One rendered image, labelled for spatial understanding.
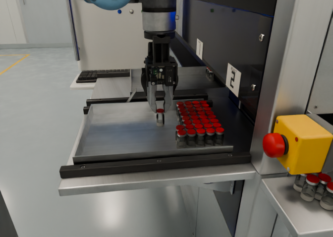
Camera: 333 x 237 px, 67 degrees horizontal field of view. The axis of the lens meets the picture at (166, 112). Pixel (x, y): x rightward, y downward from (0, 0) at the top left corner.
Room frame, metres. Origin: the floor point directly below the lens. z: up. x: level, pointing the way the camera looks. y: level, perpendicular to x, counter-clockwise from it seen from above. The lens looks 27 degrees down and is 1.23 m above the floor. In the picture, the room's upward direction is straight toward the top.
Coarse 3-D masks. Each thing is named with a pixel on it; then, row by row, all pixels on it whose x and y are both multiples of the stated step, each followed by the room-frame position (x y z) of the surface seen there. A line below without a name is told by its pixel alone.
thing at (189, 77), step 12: (132, 72) 1.02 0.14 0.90; (180, 72) 1.05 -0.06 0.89; (192, 72) 1.06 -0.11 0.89; (204, 72) 1.06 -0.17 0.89; (132, 84) 0.93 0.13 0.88; (180, 84) 0.93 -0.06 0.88; (192, 84) 0.93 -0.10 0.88; (204, 84) 0.93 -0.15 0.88; (216, 84) 0.93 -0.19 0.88; (216, 96) 0.81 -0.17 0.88; (228, 96) 0.81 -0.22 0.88
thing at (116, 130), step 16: (96, 112) 0.67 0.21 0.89; (112, 112) 0.68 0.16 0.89; (128, 112) 0.69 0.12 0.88; (144, 112) 0.69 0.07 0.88; (96, 128) 0.59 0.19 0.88; (112, 128) 0.59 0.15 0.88; (128, 128) 0.59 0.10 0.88; (144, 128) 0.59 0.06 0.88; (160, 128) 0.59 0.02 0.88; (80, 144) 0.48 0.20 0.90; (96, 144) 0.51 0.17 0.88; (112, 144) 0.51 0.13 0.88; (128, 144) 0.51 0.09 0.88; (144, 144) 0.51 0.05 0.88; (160, 144) 0.51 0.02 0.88; (176, 144) 0.51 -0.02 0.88; (80, 160) 0.42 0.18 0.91; (96, 160) 0.42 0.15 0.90; (112, 160) 0.43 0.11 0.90; (128, 160) 0.43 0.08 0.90
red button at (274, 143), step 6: (264, 138) 0.35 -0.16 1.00; (270, 138) 0.34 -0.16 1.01; (276, 138) 0.33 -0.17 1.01; (282, 138) 0.34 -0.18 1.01; (264, 144) 0.35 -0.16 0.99; (270, 144) 0.33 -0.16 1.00; (276, 144) 0.33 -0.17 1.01; (282, 144) 0.33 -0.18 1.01; (264, 150) 0.34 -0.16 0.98; (270, 150) 0.33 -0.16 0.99; (276, 150) 0.32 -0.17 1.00; (282, 150) 0.32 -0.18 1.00; (270, 156) 0.33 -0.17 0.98; (276, 156) 0.32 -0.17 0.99
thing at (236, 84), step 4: (228, 64) 0.63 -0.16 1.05; (228, 68) 0.63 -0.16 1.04; (232, 68) 0.60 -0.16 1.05; (228, 72) 0.62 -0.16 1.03; (236, 72) 0.58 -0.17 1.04; (240, 72) 0.55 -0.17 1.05; (228, 76) 0.62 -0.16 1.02; (232, 76) 0.60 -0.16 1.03; (236, 76) 0.57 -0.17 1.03; (240, 76) 0.55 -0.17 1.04; (228, 80) 0.62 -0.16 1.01; (236, 80) 0.57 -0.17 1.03; (228, 84) 0.61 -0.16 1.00; (232, 84) 0.59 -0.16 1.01; (236, 84) 0.57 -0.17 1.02; (232, 88) 0.59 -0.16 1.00; (236, 88) 0.56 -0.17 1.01; (236, 92) 0.56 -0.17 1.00
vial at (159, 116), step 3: (159, 114) 0.60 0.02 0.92; (162, 114) 0.60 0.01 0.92; (156, 117) 0.61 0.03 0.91; (159, 117) 0.60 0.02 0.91; (162, 117) 0.60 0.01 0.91; (156, 120) 0.61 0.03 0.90; (159, 120) 0.60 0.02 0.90; (162, 120) 0.60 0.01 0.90; (159, 123) 0.60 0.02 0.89; (162, 123) 0.60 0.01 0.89
